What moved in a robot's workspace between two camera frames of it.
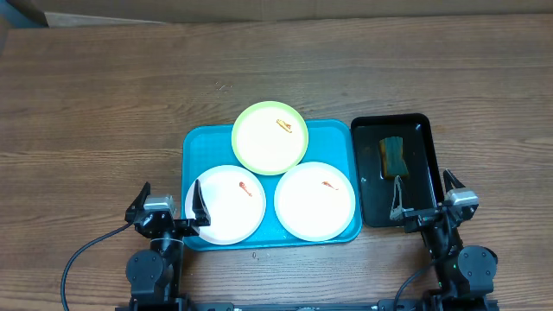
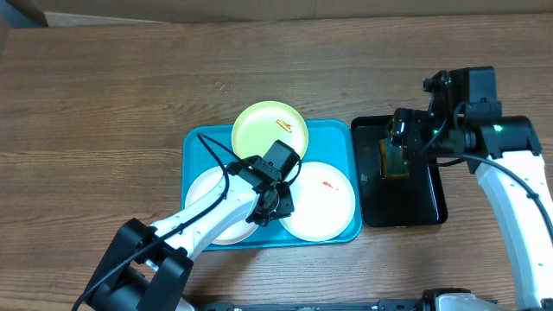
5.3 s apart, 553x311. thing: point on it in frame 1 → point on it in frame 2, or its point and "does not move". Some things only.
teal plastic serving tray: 206,146 does not move
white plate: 314,201 does not move
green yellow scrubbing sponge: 393,164 does not move
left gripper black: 192,227 → 287,207
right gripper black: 430,217 → 398,141
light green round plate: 270,138 does not move
